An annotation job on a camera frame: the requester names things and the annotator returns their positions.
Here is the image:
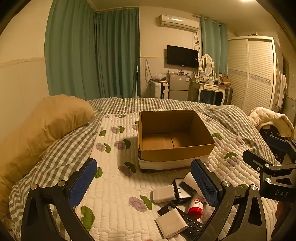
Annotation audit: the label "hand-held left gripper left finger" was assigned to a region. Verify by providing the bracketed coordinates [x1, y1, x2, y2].
[21, 158, 98, 241]

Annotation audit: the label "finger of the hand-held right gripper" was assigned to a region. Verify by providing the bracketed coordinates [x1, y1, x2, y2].
[268, 135, 296, 164]
[242, 149, 296, 185]

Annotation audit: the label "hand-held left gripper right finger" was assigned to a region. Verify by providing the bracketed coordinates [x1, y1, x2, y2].
[190, 159, 272, 241]

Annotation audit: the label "black rectangular box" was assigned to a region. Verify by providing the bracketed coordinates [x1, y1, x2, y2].
[172, 178, 192, 204]

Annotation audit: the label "white bottle with red cap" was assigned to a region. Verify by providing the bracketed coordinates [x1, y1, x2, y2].
[183, 173, 205, 220]

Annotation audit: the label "white plug charger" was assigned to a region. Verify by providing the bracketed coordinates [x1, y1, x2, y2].
[150, 184, 181, 204]

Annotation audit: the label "black remote control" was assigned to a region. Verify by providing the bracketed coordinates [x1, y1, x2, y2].
[179, 214, 206, 239]

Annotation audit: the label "rectangular card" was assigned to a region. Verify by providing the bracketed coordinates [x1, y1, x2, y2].
[157, 203, 183, 216]

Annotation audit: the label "white power bank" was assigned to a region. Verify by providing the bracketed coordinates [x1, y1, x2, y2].
[155, 209, 189, 239]

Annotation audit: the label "dark patterned chair cloth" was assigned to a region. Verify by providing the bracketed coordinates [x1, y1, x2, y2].
[259, 125, 287, 139]

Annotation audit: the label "white puffer jacket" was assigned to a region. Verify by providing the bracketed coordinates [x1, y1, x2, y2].
[248, 107, 295, 139]

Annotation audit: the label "white floral quilt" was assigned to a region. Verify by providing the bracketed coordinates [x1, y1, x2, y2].
[53, 113, 278, 241]

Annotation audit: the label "hanging white towels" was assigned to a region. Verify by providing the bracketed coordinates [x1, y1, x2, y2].
[275, 67, 288, 109]

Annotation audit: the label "dark suitcase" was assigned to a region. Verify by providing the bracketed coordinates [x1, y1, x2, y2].
[223, 87, 233, 106]

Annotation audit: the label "tan pillow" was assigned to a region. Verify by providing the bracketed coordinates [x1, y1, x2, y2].
[0, 95, 96, 209]

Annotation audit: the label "white louvred wardrobe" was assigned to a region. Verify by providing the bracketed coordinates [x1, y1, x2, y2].
[228, 36, 278, 112]

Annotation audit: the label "white dressing table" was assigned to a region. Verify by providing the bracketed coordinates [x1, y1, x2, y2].
[191, 80, 226, 106]

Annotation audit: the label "grey checkered duvet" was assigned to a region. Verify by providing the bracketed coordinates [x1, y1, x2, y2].
[8, 97, 278, 232]

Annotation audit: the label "silver small fridge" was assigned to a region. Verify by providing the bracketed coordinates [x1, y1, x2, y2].
[168, 74, 188, 100]

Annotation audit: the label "white suitcase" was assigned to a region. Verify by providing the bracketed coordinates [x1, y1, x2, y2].
[150, 81, 169, 99]

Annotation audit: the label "oval white vanity mirror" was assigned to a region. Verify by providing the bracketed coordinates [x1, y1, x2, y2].
[199, 54, 214, 77]

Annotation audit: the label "green curtain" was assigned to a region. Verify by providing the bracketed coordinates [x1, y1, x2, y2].
[44, 0, 99, 99]
[200, 16, 228, 77]
[96, 9, 140, 99]

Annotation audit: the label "white air conditioner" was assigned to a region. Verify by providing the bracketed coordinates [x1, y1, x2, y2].
[159, 13, 200, 32]

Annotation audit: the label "hanging black cables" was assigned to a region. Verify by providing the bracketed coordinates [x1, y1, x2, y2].
[144, 59, 153, 82]

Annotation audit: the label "black wall television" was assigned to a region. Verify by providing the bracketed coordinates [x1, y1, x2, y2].
[167, 45, 199, 69]

